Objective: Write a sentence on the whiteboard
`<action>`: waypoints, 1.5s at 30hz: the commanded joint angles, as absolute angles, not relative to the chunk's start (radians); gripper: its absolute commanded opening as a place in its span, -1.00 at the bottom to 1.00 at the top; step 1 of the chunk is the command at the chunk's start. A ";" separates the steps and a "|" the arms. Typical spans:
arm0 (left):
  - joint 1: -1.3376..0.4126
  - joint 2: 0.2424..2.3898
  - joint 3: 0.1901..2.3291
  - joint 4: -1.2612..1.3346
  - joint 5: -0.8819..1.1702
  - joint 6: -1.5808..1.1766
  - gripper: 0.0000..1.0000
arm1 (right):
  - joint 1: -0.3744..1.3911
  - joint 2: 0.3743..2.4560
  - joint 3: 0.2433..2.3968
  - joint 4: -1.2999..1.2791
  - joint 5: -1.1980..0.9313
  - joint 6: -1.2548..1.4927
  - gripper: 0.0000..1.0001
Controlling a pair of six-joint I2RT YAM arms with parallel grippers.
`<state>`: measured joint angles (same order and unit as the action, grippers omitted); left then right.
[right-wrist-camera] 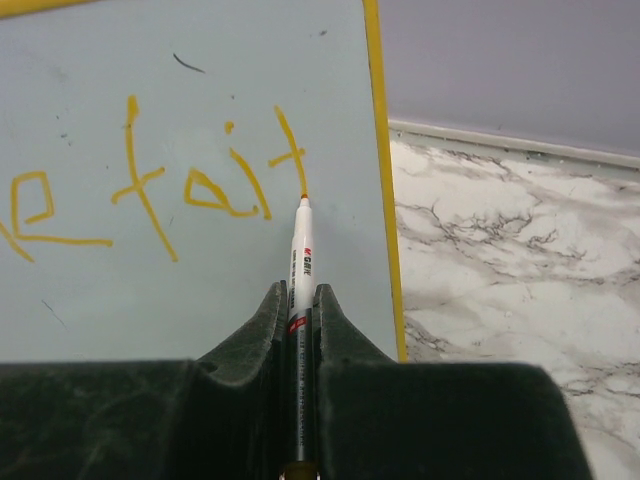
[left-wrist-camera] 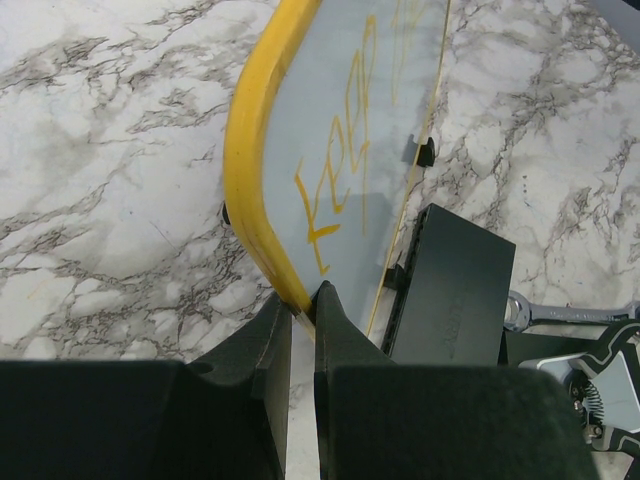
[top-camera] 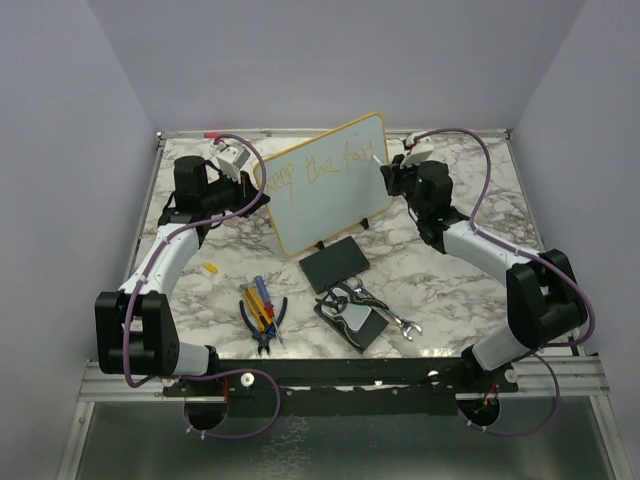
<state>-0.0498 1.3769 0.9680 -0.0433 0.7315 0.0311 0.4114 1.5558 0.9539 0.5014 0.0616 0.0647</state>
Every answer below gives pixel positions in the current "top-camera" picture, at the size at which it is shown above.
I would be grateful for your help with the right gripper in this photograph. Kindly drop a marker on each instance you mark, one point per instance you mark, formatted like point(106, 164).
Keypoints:
point(393, 172)

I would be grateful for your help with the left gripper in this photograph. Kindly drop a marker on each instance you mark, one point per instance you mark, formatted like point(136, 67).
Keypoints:
point(244, 190)

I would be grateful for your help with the yellow framed whiteboard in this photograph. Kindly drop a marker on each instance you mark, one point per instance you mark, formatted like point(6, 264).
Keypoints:
point(327, 184)

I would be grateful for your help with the yellow marker cap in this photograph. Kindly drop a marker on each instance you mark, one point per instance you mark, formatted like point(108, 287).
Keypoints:
point(211, 268)

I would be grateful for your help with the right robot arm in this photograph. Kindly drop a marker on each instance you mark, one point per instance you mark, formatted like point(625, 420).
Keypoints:
point(543, 303)

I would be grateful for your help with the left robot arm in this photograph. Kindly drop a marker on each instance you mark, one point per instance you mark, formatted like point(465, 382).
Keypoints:
point(136, 332)

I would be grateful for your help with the red black marker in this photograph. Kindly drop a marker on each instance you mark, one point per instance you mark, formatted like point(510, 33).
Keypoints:
point(215, 135)

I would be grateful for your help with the black flat box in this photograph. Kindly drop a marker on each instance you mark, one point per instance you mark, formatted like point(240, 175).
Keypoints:
point(333, 264)

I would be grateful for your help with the yellow utility knife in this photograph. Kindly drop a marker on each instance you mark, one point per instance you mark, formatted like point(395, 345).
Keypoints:
point(257, 309)

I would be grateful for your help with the blue red screwdriver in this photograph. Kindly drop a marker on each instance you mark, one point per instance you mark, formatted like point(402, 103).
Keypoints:
point(267, 303)

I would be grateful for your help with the silver combination wrench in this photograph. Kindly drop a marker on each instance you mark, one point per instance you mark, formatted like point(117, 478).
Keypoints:
point(406, 327)

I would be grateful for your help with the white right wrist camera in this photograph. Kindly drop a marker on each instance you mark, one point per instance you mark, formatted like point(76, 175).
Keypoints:
point(418, 148)

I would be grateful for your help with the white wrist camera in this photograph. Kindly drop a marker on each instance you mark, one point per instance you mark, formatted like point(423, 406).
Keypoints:
point(230, 160)
point(418, 148)

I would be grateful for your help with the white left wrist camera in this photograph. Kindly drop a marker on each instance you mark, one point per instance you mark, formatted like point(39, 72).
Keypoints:
point(230, 160)

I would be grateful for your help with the black grey wire stripper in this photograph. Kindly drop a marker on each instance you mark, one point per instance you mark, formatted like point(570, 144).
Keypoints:
point(346, 307)

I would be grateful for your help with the blue handled pliers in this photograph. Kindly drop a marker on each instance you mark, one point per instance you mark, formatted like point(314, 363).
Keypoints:
point(263, 336)

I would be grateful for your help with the black front mounting rail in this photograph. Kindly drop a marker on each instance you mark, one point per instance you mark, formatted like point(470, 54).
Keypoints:
point(343, 387)

